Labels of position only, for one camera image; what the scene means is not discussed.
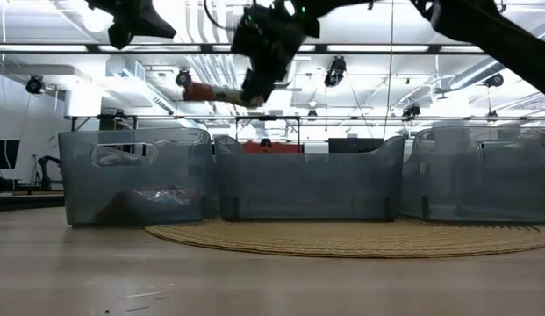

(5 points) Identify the dark background table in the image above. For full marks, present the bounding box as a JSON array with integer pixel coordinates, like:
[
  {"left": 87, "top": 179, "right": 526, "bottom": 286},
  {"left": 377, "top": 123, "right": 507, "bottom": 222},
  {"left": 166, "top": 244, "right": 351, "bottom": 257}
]
[{"left": 0, "top": 188, "right": 66, "bottom": 212}]

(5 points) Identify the dark wall monitor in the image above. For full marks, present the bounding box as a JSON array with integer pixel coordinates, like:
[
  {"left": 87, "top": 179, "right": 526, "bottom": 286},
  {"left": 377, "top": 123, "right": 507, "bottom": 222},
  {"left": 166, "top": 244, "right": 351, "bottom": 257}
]
[{"left": 0, "top": 139, "right": 21, "bottom": 170}]

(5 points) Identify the black background monitor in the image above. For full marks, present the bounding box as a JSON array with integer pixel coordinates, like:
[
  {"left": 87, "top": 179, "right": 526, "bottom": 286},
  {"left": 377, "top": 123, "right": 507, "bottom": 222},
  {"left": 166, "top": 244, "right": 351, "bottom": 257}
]
[{"left": 327, "top": 137, "right": 385, "bottom": 154}]

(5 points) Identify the black overhead light bar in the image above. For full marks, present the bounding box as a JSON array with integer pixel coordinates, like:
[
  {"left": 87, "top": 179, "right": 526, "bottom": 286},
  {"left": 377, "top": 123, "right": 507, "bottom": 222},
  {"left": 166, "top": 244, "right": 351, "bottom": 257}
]
[{"left": 0, "top": 42, "right": 545, "bottom": 56}]

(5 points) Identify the translucent grey plastic bin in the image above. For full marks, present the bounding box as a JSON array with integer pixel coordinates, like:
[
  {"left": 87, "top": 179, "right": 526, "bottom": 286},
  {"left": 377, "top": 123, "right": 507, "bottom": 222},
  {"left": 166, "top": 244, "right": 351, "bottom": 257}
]
[
  {"left": 57, "top": 126, "right": 214, "bottom": 228},
  {"left": 213, "top": 134, "right": 406, "bottom": 222},
  {"left": 401, "top": 126, "right": 545, "bottom": 225}
]

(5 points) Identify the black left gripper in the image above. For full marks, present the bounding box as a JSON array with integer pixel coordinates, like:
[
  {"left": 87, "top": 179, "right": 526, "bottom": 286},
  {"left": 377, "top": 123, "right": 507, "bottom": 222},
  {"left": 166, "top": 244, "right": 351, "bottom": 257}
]
[{"left": 85, "top": 0, "right": 176, "bottom": 50}]

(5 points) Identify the silver horizontal rail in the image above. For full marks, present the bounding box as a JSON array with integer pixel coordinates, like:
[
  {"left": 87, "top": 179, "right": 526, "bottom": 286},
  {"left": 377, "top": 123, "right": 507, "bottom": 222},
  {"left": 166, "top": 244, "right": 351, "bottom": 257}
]
[{"left": 63, "top": 114, "right": 545, "bottom": 122}]

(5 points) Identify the orange background partition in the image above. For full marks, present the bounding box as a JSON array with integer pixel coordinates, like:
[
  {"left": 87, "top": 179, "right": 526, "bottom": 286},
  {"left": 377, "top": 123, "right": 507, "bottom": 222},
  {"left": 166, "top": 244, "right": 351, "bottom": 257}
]
[{"left": 242, "top": 140, "right": 305, "bottom": 154}]

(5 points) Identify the thin hanging black cable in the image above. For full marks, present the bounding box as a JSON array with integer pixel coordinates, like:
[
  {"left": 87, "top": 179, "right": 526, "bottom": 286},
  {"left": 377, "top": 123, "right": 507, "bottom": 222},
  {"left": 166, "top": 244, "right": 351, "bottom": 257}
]
[{"left": 383, "top": 8, "right": 395, "bottom": 141}]

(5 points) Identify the round woven straw placemat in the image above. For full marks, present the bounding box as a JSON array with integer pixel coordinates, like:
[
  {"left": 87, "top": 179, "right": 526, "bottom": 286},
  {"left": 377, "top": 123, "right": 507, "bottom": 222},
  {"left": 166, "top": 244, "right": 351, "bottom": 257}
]
[{"left": 144, "top": 218, "right": 545, "bottom": 260}]

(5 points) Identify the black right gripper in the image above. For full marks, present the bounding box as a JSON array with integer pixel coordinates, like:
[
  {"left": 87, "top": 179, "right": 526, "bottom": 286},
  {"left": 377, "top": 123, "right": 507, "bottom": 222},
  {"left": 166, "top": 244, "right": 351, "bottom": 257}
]
[{"left": 231, "top": 0, "right": 320, "bottom": 109}]

